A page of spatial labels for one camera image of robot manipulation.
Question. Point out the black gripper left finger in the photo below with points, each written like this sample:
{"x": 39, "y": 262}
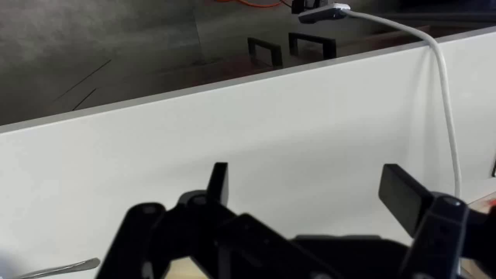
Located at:
{"x": 155, "y": 241}

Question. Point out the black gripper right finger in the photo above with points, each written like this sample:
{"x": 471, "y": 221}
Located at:
{"x": 438, "y": 232}

